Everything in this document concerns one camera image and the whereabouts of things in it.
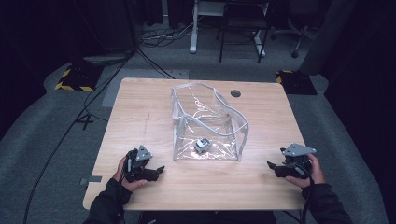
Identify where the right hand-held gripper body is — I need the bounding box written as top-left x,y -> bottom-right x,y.
279,143 -> 318,180

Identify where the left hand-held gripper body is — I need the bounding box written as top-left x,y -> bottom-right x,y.
124,145 -> 154,183

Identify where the small grey toy car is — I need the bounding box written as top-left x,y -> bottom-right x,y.
193,137 -> 213,154

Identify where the clear plastic bag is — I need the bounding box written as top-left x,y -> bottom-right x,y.
170,82 -> 250,162

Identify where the person's left hand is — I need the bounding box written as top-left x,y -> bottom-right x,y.
112,155 -> 149,192

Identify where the person's right hand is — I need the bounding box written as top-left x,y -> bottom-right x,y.
284,153 -> 328,189

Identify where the grey tape strip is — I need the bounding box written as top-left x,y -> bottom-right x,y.
79,175 -> 104,187

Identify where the black tape cross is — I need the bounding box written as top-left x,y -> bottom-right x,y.
74,113 -> 94,132

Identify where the person's dark clothing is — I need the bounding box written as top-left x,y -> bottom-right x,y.
138,210 -> 278,224

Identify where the grey curtain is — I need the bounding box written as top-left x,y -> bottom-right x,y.
299,0 -> 358,77

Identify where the office chair with casters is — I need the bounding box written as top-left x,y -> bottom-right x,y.
269,0 -> 319,60

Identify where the dark stand with grey base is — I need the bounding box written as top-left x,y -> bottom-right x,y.
81,0 -> 138,66

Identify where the black metal chair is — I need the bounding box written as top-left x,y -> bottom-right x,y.
216,0 -> 271,64

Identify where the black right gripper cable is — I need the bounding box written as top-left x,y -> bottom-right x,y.
299,161 -> 315,224

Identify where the black yellow striped base plate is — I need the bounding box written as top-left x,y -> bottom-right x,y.
275,69 -> 318,96
54,61 -> 106,92

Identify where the thick black floor cable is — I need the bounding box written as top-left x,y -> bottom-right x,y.
22,49 -> 138,224

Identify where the bundle of floor cables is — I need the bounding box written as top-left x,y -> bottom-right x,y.
138,20 -> 194,49

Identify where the white desk frame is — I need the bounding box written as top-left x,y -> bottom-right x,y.
189,0 -> 269,58

